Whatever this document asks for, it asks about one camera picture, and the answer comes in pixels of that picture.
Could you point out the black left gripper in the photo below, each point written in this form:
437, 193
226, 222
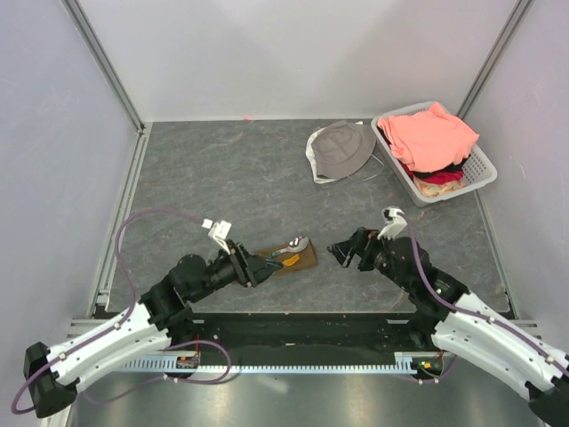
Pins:
251, 269

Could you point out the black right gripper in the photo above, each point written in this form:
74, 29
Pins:
361, 243

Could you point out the orange plastic fork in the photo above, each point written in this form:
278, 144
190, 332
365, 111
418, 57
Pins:
287, 260

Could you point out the brown cloth napkin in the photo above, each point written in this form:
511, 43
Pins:
308, 260

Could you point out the spoon with green handle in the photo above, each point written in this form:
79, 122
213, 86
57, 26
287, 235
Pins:
295, 246

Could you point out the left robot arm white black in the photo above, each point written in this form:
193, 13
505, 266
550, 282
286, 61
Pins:
162, 319

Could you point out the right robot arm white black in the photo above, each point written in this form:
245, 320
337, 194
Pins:
458, 321

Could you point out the grey bucket hat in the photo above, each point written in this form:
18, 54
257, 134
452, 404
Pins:
339, 150

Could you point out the red and dark clothes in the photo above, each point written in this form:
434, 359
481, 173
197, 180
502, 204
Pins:
440, 182

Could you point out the salmon pink folded garment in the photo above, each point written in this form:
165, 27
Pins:
429, 140

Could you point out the white plastic laundry basket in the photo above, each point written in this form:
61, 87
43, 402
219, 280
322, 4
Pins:
478, 169

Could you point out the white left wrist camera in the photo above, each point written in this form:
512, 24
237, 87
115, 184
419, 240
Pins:
218, 232

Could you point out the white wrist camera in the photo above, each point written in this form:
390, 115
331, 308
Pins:
395, 223
218, 232

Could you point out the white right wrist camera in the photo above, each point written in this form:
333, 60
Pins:
395, 223

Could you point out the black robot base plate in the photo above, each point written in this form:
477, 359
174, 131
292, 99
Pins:
374, 331

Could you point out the grey slotted cable duct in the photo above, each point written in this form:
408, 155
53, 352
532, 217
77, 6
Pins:
403, 365

